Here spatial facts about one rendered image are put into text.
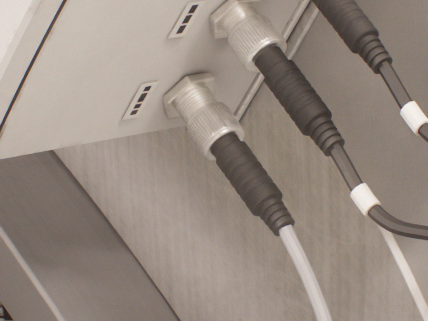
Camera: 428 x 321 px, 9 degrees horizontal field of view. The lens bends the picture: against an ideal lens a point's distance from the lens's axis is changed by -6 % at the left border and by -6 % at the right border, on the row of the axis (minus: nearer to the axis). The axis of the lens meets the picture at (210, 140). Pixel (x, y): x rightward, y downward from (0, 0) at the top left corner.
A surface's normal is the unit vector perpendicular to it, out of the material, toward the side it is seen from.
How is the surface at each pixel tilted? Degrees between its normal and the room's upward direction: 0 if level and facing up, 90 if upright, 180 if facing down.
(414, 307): 90
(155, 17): 133
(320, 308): 71
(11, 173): 35
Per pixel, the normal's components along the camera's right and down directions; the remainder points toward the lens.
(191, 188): -0.76, 0.14
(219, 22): 0.51, 0.73
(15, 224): 0.36, -0.73
